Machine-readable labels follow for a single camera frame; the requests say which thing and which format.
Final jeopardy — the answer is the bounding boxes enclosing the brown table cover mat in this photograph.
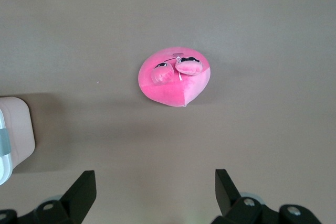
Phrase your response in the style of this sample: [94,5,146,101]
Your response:
[0,0,336,224]

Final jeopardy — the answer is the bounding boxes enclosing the pink plush toy with eyes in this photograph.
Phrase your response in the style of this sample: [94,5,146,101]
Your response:
[138,47,211,109]

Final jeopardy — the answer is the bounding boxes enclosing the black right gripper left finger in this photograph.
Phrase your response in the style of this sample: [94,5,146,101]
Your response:
[0,170,97,224]

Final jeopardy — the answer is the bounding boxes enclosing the pale pink storage box base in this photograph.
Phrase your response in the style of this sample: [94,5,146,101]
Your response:
[0,97,36,172]

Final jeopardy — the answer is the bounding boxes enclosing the white box lid grey latches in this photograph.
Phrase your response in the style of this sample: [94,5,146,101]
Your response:
[0,109,14,186]

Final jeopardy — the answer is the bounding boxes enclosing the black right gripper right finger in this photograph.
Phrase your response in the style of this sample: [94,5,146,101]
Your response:
[211,168,322,224]

